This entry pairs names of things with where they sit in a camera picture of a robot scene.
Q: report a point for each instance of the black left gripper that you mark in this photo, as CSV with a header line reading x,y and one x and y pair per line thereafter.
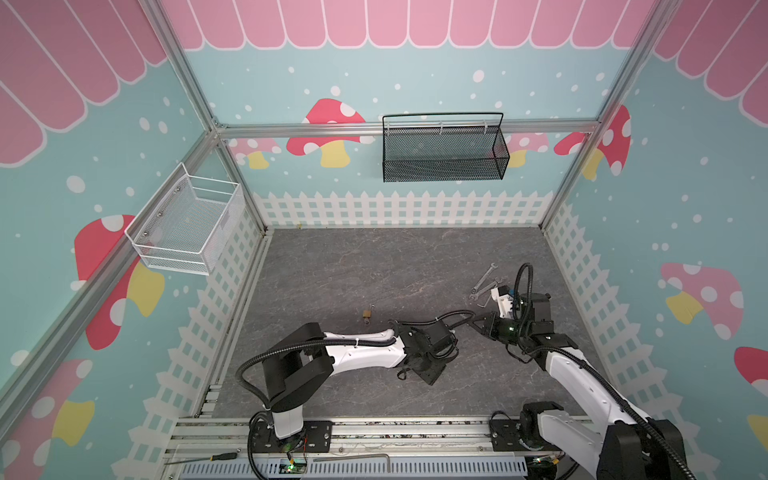
x,y
432,375

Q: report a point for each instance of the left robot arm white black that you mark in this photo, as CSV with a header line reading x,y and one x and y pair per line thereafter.
x,y
287,375

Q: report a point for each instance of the yellow handled screwdriver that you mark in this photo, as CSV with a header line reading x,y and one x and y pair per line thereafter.
x,y
227,456

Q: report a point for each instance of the black wire mesh basket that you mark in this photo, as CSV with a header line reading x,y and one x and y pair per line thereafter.
x,y
441,147

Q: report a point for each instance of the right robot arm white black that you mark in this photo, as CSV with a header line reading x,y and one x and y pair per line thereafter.
x,y
621,441

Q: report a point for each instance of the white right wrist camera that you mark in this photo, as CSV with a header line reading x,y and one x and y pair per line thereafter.
x,y
503,296

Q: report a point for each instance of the white wire mesh basket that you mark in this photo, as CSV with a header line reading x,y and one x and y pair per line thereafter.
x,y
187,223

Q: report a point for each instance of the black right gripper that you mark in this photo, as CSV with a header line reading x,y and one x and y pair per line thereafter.
x,y
491,323

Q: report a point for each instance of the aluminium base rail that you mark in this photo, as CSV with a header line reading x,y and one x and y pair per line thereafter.
x,y
365,448

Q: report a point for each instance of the silver wrench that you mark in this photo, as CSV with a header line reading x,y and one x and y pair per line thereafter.
x,y
483,278
485,289

